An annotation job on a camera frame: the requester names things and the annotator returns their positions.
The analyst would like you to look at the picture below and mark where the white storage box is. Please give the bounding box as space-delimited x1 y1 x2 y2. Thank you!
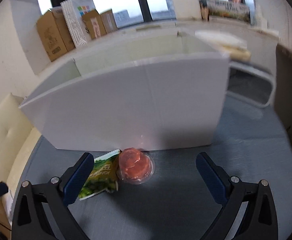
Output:
20 28 230 151

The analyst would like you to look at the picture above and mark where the printed landscape box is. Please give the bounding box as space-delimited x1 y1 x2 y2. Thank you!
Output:
207 0 251 23

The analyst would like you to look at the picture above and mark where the green snack packet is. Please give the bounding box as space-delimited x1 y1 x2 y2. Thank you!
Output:
78 149 121 200

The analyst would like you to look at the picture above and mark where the white foam box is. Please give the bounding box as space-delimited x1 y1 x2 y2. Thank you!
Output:
172 0 202 21

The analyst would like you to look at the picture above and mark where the large brown cardboard box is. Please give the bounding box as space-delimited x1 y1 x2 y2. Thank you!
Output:
36 7 75 62

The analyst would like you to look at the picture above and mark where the tissue pack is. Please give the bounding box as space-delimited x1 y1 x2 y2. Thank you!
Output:
195 30 251 61

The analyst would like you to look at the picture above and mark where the white dotted paper bag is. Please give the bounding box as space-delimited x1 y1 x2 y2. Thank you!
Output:
60 0 95 48

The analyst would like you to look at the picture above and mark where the small brown cardboard box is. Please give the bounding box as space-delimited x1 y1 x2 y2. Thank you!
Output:
81 9 118 40

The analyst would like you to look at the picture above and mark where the black white speaker clock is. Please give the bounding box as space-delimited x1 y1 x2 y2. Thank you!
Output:
227 61 276 108

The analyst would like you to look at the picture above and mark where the cream sofa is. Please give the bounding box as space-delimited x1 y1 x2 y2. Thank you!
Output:
0 94 41 239

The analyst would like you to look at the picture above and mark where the pink jelly cup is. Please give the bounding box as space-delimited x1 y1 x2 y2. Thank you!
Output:
117 148 155 185

